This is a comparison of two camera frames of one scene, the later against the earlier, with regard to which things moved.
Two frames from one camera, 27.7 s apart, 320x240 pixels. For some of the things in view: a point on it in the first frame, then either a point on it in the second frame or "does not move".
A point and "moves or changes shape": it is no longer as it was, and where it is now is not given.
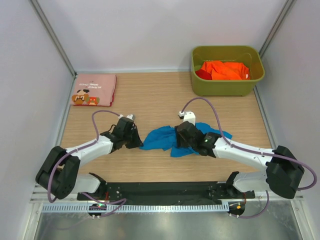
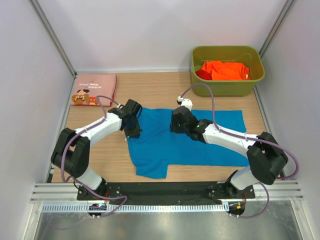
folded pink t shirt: [95, 90] does not move
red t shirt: [203, 74] does not move
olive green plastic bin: [225, 70] does not move
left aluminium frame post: [53, 37] does not move
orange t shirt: [220, 70] does not move
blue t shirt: [165, 139] moves or changes shape
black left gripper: [132, 135] -> [133, 128]
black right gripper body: [182, 136] -> [177, 124]
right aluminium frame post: [286, 9] does not move
